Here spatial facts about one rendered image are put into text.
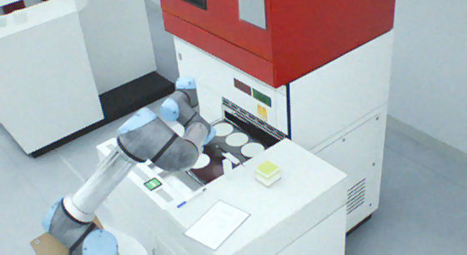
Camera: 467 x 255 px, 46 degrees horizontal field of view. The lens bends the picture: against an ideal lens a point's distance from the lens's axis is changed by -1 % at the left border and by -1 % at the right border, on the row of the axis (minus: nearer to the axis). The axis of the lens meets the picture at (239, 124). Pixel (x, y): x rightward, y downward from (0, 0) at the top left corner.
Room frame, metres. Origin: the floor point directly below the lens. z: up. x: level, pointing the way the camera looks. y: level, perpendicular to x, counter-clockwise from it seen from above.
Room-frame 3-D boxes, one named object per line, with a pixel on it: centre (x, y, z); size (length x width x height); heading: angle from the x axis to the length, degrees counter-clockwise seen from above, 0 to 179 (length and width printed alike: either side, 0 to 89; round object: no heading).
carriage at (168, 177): (1.75, 0.31, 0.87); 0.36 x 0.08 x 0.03; 37
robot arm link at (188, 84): (1.82, 0.19, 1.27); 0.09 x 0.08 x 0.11; 153
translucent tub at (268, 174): (1.61, -0.09, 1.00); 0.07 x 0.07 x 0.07; 40
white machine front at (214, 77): (2.21, 0.04, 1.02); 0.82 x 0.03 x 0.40; 37
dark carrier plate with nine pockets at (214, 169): (1.92, 0.11, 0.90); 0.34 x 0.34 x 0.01; 36
